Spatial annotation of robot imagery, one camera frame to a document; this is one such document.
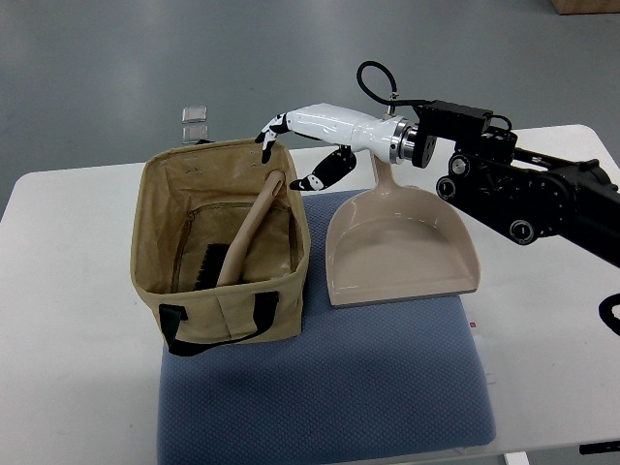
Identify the brown cardboard box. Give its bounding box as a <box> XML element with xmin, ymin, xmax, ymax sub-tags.
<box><xmin>551</xmin><ymin>0</ymin><xmax>620</xmax><ymax>15</ymax></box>

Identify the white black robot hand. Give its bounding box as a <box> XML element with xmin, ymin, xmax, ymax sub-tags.
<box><xmin>256</xmin><ymin>104</ymin><xmax>417</xmax><ymax>191</ymax></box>

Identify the pink hand broom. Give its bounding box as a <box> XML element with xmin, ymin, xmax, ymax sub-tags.
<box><xmin>194</xmin><ymin>170</ymin><xmax>285</xmax><ymax>291</ymax></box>

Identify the pink plastic dustpan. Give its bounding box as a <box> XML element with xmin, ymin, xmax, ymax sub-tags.
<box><xmin>325</xmin><ymin>157</ymin><xmax>481</xmax><ymax>307</ymax></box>

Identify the black table bracket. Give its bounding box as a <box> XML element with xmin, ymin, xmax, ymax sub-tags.
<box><xmin>578</xmin><ymin>440</ymin><xmax>620</xmax><ymax>455</ymax></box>

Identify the yellow fabric bag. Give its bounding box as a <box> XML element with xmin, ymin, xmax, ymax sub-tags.
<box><xmin>130</xmin><ymin>139</ymin><xmax>311</xmax><ymax>357</ymax></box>

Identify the upper metal floor plate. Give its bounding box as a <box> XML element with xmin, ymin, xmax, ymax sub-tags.
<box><xmin>181</xmin><ymin>106</ymin><xmax>207</xmax><ymax>124</ymax></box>

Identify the blue seat cushion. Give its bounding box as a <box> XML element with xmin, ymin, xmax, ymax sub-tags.
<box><xmin>157</xmin><ymin>192</ymin><xmax>496</xmax><ymax>464</ymax></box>

